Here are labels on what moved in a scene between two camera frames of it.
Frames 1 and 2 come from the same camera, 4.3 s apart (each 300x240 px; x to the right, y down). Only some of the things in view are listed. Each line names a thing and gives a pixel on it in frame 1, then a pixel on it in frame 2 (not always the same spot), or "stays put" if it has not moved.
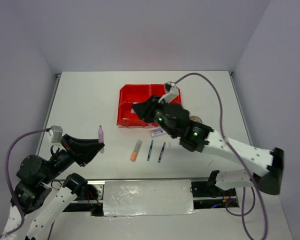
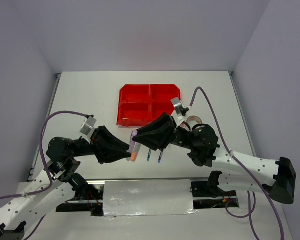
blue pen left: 150,151 stays put
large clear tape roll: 196,119 stays put
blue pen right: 161,153 stays put
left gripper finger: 83,155 to 104,156
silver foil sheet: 148,198 stays put
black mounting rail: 204,197 stays put
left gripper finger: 82,143 to 105,136
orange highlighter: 136,150 stays put
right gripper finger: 144,112 to 158,133
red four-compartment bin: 129,94 stays put
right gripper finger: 149,107 to 154,143
